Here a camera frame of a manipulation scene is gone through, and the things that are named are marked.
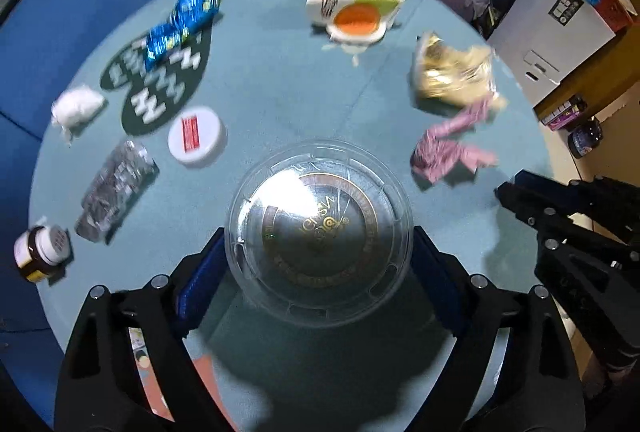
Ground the crumpled pink wrapper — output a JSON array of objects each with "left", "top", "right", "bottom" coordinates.
[{"left": 410, "top": 104, "right": 498, "bottom": 185}]

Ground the crumpled gold wrapper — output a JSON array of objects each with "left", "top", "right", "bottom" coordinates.
[{"left": 411, "top": 32, "right": 507, "bottom": 109}]

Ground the red plastic basket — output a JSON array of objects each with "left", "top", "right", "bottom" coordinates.
[{"left": 595, "top": 0, "right": 638, "bottom": 32}]

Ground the white orange green snack packet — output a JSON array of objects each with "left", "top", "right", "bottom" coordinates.
[{"left": 306, "top": 0, "right": 407, "bottom": 45}]

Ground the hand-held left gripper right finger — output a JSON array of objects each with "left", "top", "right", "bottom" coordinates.
[{"left": 410, "top": 226, "right": 586, "bottom": 432}]

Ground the blue snack bag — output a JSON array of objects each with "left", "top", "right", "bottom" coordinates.
[{"left": 144, "top": 0, "right": 223, "bottom": 71}]

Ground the small jar white cap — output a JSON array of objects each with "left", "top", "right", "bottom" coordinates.
[{"left": 13, "top": 225, "right": 71, "bottom": 283}]

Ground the clear plastic dome lid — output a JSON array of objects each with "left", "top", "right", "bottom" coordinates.
[{"left": 224, "top": 139, "right": 414, "bottom": 328}]

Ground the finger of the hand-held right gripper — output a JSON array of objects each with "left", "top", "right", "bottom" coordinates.
[
  {"left": 512, "top": 169, "right": 640, "bottom": 245},
  {"left": 494, "top": 184, "right": 640, "bottom": 373}
]

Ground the dark round bottle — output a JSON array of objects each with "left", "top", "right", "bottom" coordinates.
[{"left": 567, "top": 117, "right": 603, "bottom": 159}]

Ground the purple spray can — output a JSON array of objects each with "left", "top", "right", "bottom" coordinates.
[{"left": 547, "top": 96, "right": 588, "bottom": 133}]

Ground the crumpled white tissue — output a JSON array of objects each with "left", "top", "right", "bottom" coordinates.
[{"left": 51, "top": 85, "right": 107, "bottom": 145}]

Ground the white round lid red label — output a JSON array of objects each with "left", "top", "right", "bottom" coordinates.
[{"left": 168, "top": 106, "right": 228, "bottom": 169}]

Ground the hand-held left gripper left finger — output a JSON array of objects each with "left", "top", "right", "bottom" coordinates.
[{"left": 54, "top": 227, "right": 236, "bottom": 432}]

